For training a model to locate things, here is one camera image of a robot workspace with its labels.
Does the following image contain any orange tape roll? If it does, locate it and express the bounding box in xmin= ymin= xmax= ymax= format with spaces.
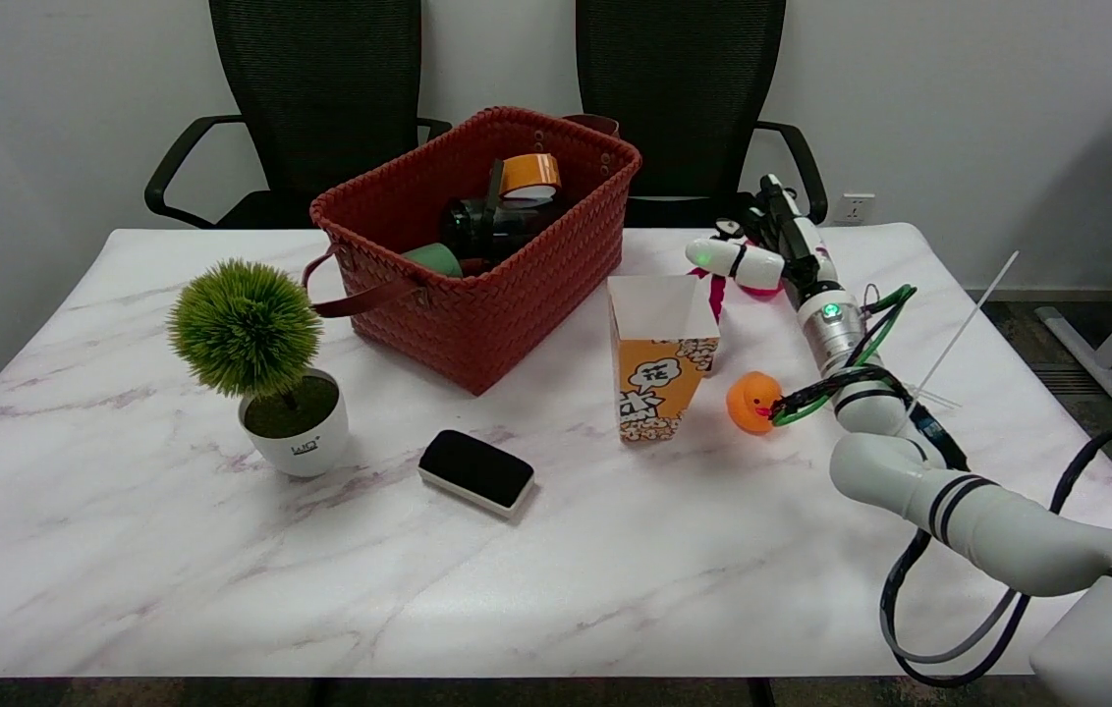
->
xmin=499 ymin=153 xmax=563 ymax=202

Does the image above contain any black looped cable bundle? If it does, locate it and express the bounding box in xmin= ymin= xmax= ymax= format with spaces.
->
xmin=770 ymin=363 xmax=970 ymax=472

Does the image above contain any green cup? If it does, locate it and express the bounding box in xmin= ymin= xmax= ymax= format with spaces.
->
xmin=402 ymin=244 xmax=465 ymax=279

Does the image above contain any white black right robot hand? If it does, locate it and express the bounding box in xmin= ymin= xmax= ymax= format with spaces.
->
xmin=686 ymin=175 xmax=839 ymax=307

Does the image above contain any green plant in white pot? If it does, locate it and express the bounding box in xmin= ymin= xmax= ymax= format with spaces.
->
xmin=167 ymin=258 xmax=351 ymax=479

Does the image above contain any orange white popcorn box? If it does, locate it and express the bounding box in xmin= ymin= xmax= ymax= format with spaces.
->
xmin=607 ymin=275 xmax=721 ymax=443

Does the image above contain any black mesh office chair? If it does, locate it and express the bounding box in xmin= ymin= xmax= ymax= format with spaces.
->
xmin=144 ymin=0 xmax=452 ymax=230
xmin=576 ymin=0 xmax=828 ymax=229

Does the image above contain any green robot cable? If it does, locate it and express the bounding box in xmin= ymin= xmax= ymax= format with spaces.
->
xmin=772 ymin=285 xmax=918 ymax=428

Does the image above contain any orange rubber duck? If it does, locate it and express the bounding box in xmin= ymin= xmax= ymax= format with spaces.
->
xmin=726 ymin=371 xmax=785 ymax=435

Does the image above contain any black white board eraser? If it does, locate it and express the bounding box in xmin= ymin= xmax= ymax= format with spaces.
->
xmin=417 ymin=429 xmax=535 ymax=519

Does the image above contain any red woven basket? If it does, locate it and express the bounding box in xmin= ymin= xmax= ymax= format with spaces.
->
xmin=302 ymin=106 xmax=642 ymax=397

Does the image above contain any pink black flexible tripod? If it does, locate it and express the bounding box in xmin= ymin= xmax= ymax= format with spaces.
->
xmin=701 ymin=218 xmax=746 ymax=323

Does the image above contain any white zip tie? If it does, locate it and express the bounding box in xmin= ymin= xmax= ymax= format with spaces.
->
xmin=908 ymin=250 xmax=1021 ymax=408

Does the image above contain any black camera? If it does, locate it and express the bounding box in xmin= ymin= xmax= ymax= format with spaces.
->
xmin=441 ymin=162 xmax=567 ymax=276

